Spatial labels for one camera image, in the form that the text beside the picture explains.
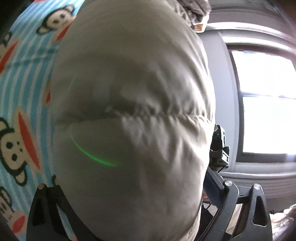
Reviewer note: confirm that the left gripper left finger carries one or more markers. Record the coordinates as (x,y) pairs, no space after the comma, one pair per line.
(44,222)

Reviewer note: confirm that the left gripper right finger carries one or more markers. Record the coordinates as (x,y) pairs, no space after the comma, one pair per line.
(253,222)

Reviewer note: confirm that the beige puffer jacket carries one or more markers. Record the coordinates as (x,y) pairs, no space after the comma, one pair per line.
(133,105)

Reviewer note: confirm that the beige patterned folded clothes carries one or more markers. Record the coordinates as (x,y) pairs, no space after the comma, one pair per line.
(198,12)

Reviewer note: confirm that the window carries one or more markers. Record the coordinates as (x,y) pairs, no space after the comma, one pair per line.
(265,82)

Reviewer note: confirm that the blue monkey print blanket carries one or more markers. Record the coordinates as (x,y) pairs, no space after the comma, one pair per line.
(30,39)

